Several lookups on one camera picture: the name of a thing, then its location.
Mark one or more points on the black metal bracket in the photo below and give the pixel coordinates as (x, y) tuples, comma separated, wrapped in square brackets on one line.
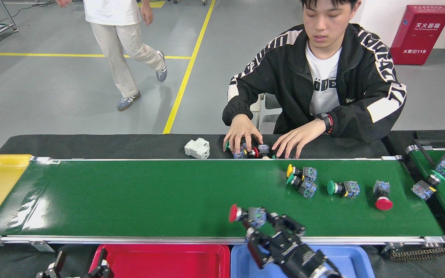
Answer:
[(425, 154)]

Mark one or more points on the person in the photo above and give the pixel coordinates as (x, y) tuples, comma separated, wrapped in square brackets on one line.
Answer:
[(323, 77), (114, 38)]

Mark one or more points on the blue plastic bin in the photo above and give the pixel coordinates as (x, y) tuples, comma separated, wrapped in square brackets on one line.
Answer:
[(361, 266)]

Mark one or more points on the person's left hand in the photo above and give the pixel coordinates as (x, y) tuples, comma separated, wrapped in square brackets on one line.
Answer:
[(147, 15), (298, 139)]

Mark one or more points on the grey office chair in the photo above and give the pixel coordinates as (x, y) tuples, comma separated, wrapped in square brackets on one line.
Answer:
[(269, 123)]

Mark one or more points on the red fire extinguisher cabinet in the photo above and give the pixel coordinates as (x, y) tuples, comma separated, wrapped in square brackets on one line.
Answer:
[(419, 34)]

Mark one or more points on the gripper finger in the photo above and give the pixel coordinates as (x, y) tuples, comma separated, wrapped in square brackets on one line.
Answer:
[(290, 226), (102, 266), (57, 267), (259, 251)]

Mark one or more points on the red plastic bin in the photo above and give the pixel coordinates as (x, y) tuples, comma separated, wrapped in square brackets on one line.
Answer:
[(160, 266)]

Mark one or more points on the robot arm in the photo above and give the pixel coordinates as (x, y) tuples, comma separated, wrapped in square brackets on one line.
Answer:
[(328, 274)]

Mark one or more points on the black red wristwatch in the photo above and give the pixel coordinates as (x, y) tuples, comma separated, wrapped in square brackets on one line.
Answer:
[(327, 123)]

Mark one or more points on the white circuit breaker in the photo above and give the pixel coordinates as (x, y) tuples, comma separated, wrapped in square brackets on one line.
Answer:
[(197, 148)]

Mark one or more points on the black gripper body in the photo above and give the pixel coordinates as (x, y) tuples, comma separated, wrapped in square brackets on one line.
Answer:
[(301, 258)]

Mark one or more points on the person's right hand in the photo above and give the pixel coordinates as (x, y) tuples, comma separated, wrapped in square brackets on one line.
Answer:
[(63, 3), (242, 129)]

